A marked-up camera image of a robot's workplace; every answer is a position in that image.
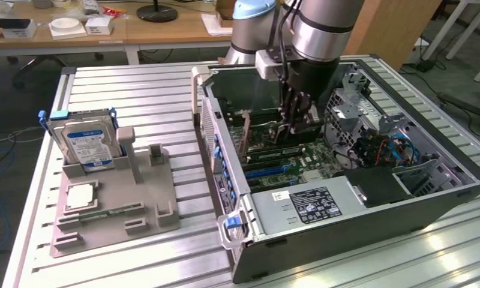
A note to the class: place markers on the hard disk in blue caddy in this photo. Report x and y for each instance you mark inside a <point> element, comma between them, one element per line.
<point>84,141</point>

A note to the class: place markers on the black power adapter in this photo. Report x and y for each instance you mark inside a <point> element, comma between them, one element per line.
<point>422,66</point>

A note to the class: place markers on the silver finned heatsink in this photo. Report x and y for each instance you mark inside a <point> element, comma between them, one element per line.
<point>312,176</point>

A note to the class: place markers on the white table frame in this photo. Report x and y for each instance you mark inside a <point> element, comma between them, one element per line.
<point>453,27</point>

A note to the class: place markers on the black RAM stick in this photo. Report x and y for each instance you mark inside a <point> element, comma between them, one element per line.
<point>276,153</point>

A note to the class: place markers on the metal disk bay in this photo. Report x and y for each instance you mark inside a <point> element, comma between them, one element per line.
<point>352,117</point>

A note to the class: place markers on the open black PC case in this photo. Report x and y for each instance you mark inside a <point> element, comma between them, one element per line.
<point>344,240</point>

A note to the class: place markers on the white papers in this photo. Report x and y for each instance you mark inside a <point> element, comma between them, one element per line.
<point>216,27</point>

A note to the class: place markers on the graphics card with metal bracket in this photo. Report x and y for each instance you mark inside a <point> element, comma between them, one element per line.
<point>245,132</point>

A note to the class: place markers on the green motherboard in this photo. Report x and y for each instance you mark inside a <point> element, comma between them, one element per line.
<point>324,156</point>

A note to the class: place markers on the black office chair base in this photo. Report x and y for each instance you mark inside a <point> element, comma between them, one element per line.
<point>27,69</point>

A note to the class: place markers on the light grey camera box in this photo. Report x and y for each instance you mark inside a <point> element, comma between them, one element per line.
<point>265,66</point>

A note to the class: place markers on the silver CPU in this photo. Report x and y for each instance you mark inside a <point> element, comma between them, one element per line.
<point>80,195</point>

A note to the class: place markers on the grey cup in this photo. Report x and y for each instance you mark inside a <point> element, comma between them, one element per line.
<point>42,3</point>

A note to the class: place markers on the white carton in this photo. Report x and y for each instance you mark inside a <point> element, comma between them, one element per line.
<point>98,26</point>

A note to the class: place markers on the wooden desk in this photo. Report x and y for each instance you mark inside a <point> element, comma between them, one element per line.
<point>23,45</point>

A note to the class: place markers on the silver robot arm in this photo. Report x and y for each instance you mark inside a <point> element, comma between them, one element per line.
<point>324,30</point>

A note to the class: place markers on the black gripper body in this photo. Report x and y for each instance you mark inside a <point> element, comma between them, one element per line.
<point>312,75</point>

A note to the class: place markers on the grey power supply unit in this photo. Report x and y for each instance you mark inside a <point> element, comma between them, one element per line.
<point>272,210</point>

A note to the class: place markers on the black lamp base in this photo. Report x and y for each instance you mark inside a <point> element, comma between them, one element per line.
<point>157,13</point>

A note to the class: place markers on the wooden cabinet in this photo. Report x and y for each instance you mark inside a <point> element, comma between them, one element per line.
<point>392,30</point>

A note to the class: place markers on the CPU socket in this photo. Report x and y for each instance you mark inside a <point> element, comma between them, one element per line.
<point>264,141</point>

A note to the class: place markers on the black and white box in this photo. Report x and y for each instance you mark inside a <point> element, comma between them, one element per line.
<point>17,28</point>

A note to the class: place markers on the grey parts rack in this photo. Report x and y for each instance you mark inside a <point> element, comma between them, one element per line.
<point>112,234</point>

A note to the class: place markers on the green RAM stick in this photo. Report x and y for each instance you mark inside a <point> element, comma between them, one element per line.
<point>101,214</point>

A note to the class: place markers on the blue expansion slot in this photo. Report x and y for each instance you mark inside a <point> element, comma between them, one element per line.
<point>264,171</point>

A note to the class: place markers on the red packet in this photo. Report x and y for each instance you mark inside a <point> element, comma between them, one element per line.
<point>113,13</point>

